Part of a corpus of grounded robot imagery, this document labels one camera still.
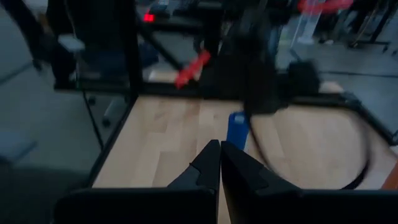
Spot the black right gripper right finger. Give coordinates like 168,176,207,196
220,140,398,224

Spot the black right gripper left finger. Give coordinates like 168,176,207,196
54,139,222,224

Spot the blue elastic bandage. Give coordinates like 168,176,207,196
226,111,251,151

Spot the red tag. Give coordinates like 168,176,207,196
173,50,212,90

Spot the orange plastic bin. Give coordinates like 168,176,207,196
381,161,398,190

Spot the black metal table frame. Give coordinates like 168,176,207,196
86,73,398,187

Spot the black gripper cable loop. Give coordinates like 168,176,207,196
247,104,371,191

